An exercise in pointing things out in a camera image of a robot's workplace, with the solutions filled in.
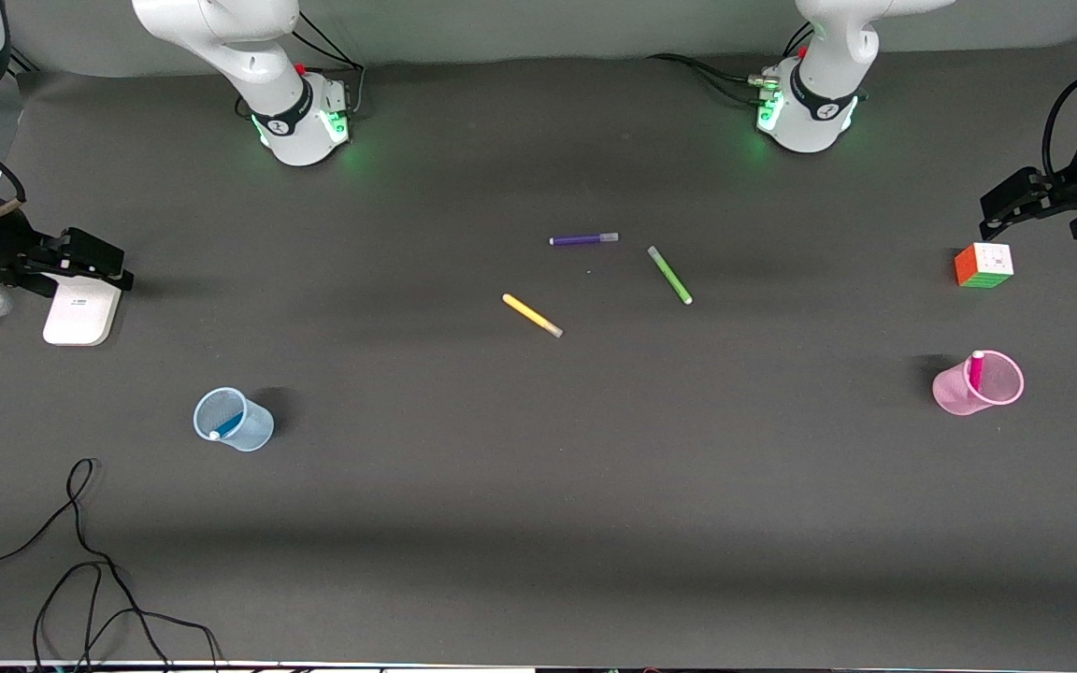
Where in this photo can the purple marker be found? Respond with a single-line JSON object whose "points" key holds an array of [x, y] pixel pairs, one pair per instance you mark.
{"points": [[581, 239]]}

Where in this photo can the green marker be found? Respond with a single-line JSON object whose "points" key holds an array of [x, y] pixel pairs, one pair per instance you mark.
{"points": [[669, 274]]}

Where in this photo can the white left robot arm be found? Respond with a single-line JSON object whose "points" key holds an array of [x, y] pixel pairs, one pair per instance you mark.
{"points": [[819, 103]]}

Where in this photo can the pink marker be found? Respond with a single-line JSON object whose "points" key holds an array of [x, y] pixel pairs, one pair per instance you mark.
{"points": [[975, 372]]}

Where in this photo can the multicoloured puzzle cube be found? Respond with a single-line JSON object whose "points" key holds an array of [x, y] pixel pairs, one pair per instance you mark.
{"points": [[985, 264]]}

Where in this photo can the blue plastic cup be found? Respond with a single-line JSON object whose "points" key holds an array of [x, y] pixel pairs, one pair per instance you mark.
{"points": [[253, 433]]}

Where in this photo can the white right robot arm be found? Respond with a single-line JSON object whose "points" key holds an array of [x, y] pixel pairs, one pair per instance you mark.
{"points": [[286, 112]]}

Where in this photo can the white rounded box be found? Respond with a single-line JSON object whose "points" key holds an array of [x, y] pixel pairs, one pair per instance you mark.
{"points": [[80, 313]]}

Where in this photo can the yellow marker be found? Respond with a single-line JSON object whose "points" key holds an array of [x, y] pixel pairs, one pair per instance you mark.
{"points": [[530, 314]]}

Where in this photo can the pink plastic cup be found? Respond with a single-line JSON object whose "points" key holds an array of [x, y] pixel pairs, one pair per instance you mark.
{"points": [[954, 393]]}

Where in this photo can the blue marker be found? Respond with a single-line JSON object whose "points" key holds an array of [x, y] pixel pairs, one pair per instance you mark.
{"points": [[228, 425]]}

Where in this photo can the aluminium frame rail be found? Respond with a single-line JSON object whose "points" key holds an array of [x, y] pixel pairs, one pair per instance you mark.
{"points": [[22, 64]]}

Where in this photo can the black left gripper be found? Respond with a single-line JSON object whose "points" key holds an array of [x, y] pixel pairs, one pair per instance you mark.
{"points": [[1065, 193]]}

